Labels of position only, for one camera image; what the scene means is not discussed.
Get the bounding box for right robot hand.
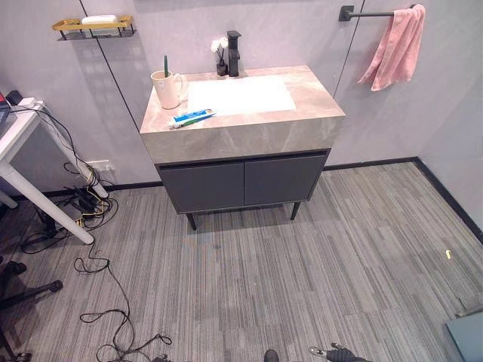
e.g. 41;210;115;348
307;342;368;362

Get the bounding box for marble sink counter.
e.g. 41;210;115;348
139;65;346;165

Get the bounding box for white sink basin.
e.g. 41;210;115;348
186;75;297;118

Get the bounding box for pink towel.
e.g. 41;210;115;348
356;3;426;93

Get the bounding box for black towel bar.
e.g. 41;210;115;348
338;4;418;23

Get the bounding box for grey blue flat panel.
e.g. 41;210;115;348
443;315;483;362

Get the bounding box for dark grey cabinet door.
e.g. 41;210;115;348
159;161;246;214
243;153;328;207

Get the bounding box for dark grey vanity cabinet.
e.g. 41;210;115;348
155;148;332;232

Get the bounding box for blue white toothpaste tube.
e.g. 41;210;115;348
168;108;218;130

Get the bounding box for black device on floor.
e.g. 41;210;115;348
73;186;100;214

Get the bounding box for black reed diffuser white flowers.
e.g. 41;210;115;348
209;38;229;78

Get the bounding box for cream ceramic mug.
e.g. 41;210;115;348
150;70;188;111

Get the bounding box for black faucet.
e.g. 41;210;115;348
226;30;242;78

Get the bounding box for black office chair base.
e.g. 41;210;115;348
0;259;65;362

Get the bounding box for white table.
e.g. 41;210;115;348
0;100;110;244

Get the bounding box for long black floor cable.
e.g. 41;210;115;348
72;244;174;362

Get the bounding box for yellow cable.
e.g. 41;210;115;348
75;165;110;228

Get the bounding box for white wall socket strip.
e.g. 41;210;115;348
85;159;116;173

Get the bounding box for tangled black cable bundle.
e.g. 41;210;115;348
10;106;115;256

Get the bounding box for gold wall shelf black frame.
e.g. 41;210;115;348
51;14;137;41

